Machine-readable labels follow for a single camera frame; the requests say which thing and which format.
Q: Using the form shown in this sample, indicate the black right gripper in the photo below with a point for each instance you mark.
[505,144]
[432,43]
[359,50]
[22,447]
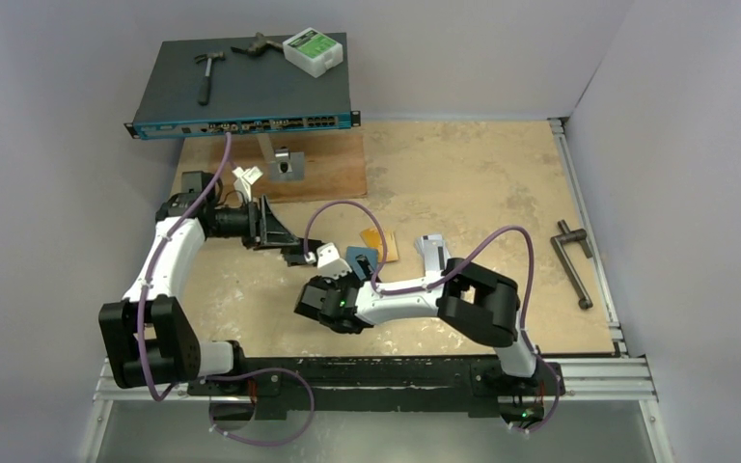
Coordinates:
[354,271]

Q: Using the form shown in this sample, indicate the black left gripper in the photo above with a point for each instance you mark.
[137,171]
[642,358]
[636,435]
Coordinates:
[262,223]

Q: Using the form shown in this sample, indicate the blue leather card holder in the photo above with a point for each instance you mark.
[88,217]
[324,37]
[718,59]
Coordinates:
[362,260]

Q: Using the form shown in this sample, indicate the orange credit card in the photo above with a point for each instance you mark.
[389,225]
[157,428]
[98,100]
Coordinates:
[384,243]

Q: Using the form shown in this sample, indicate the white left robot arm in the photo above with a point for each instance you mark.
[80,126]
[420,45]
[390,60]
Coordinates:
[147,336]

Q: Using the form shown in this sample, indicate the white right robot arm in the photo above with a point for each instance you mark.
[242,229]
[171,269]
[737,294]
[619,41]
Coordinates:
[482,305]

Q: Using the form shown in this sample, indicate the brown wooden board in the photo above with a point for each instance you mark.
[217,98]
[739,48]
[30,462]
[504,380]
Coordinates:
[334,166]

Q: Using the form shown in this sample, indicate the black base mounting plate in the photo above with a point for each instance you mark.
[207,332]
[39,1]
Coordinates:
[469,384]

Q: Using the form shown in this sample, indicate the white green plastic box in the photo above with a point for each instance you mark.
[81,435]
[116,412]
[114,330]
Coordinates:
[315,53]

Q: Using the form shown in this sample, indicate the dark metal clamp tool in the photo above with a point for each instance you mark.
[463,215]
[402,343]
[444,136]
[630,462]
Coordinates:
[258,46]

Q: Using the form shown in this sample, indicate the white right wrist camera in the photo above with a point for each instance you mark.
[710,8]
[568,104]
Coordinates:
[329,262]

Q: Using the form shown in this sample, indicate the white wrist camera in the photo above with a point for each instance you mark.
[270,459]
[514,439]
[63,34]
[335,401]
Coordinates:
[244,180]
[329,262]

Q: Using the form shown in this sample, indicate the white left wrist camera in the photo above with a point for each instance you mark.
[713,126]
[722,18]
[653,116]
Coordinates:
[244,180]

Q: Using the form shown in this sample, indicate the grey metal stand bracket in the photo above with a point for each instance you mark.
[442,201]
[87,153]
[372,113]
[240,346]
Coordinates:
[284,165]

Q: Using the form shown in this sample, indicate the blue network switch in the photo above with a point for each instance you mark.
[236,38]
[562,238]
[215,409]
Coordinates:
[266,94]

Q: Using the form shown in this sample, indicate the black handled hammer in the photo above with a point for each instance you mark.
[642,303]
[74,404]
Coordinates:
[205,87]

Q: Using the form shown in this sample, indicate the grey metal pipe handle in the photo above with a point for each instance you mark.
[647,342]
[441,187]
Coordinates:
[559,242]

